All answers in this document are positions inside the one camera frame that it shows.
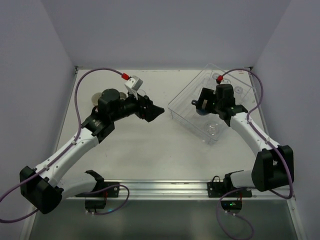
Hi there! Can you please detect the blue ceramic mug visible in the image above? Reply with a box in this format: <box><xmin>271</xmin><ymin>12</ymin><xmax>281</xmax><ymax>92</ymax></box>
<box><xmin>196</xmin><ymin>108</ymin><xmax>211</xmax><ymax>116</ymax></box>

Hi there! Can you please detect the clear ribbed glass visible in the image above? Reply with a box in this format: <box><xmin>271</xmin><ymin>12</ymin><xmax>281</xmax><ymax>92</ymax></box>
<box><xmin>203</xmin><ymin>121</ymin><xmax>222</xmax><ymax>137</ymax></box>

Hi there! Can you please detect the orange mug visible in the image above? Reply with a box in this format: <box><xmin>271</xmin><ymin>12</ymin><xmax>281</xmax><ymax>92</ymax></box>
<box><xmin>91</xmin><ymin>92</ymin><xmax>102</xmax><ymax>112</ymax></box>

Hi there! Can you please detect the clear faceted glass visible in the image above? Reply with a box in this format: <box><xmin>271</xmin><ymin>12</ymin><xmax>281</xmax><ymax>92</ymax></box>
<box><xmin>137</xmin><ymin>89</ymin><xmax>147</xmax><ymax>98</ymax></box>

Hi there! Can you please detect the steel tumbler with cork band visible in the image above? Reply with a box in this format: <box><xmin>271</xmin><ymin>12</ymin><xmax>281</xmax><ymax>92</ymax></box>
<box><xmin>119</xmin><ymin>92</ymin><xmax>127</xmax><ymax>100</ymax></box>

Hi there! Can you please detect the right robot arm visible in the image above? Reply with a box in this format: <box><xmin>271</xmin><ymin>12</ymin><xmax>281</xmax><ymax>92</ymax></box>
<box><xmin>191</xmin><ymin>84</ymin><xmax>294</xmax><ymax>192</ymax></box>

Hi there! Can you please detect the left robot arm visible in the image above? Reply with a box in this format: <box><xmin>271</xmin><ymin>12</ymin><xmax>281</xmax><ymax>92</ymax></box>
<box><xmin>19</xmin><ymin>88</ymin><xmax>165</xmax><ymax>214</ymax></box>

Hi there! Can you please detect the clear glass at rack back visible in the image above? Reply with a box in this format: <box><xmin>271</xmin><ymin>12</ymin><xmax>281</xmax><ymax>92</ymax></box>
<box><xmin>211</xmin><ymin>72</ymin><xmax>221</xmax><ymax>81</ymax></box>

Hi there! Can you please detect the right controller box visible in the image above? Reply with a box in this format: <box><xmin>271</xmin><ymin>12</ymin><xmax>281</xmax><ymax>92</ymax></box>
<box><xmin>220</xmin><ymin>200</ymin><xmax>243</xmax><ymax>214</ymax></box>

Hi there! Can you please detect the controller box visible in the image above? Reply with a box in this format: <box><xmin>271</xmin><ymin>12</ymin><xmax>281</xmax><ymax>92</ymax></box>
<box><xmin>84</xmin><ymin>200</ymin><xmax>107</xmax><ymax>213</ymax></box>
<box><xmin>220</xmin><ymin>200</ymin><xmax>243</xmax><ymax>214</ymax></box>

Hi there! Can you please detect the left controller box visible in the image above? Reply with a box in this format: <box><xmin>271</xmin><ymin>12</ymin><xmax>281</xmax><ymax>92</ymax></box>
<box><xmin>84</xmin><ymin>200</ymin><xmax>107</xmax><ymax>213</ymax></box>

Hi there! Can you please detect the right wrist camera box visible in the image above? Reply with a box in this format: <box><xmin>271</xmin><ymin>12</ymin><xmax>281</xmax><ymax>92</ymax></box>
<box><xmin>220</xmin><ymin>77</ymin><xmax>232</xmax><ymax>85</ymax></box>

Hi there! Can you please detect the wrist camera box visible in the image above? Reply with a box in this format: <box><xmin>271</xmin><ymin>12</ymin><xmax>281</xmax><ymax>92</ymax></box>
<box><xmin>124</xmin><ymin>75</ymin><xmax>143</xmax><ymax>94</ymax></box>
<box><xmin>220</xmin><ymin>77</ymin><xmax>232</xmax><ymax>85</ymax></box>

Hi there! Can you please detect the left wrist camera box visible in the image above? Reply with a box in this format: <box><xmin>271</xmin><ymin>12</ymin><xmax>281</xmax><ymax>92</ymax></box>
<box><xmin>124</xmin><ymin>75</ymin><xmax>143</xmax><ymax>94</ymax></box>

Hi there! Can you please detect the white wire dish rack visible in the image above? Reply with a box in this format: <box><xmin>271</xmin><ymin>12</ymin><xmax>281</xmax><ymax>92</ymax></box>
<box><xmin>168</xmin><ymin>64</ymin><xmax>256</xmax><ymax>145</ymax></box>

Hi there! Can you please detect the aluminium mounting rail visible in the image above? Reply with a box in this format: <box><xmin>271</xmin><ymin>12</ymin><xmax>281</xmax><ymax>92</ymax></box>
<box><xmin>32</xmin><ymin>177</ymin><xmax>293</xmax><ymax>201</ymax></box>

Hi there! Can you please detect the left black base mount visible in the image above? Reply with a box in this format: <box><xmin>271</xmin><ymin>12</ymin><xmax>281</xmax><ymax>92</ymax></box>
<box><xmin>76</xmin><ymin>181</ymin><xmax>120</xmax><ymax>198</ymax></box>

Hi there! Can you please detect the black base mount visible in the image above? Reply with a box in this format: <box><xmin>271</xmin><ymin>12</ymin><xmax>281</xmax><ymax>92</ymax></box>
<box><xmin>76</xmin><ymin>181</ymin><xmax>120</xmax><ymax>198</ymax></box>
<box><xmin>206</xmin><ymin>174</ymin><xmax>253</xmax><ymax>198</ymax></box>

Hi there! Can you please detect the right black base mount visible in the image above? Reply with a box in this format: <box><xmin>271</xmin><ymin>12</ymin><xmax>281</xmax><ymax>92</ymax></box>
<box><xmin>206</xmin><ymin>174</ymin><xmax>253</xmax><ymax>198</ymax></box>

